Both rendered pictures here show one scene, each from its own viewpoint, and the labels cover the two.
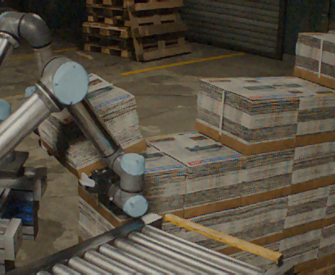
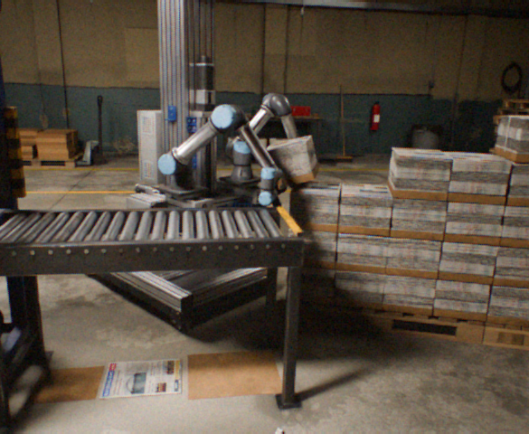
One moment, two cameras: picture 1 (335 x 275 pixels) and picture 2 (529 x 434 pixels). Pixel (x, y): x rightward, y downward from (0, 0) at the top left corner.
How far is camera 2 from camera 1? 1.57 m
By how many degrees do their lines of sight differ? 42
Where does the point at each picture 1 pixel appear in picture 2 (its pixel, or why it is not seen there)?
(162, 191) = (319, 208)
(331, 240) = (506, 302)
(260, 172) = (409, 214)
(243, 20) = not seen: outside the picture
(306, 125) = (460, 184)
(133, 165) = (264, 173)
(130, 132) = (303, 166)
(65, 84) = (217, 116)
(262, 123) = (409, 175)
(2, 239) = (191, 204)
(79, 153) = not seen: hidden behind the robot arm
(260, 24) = not seen: outside the picture
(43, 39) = (282, 110)
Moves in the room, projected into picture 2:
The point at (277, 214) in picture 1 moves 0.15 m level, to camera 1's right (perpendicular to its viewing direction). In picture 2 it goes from (429, 253) to (455, 260)
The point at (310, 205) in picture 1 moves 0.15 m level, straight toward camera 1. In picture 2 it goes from (472, 258) to (455, 262)
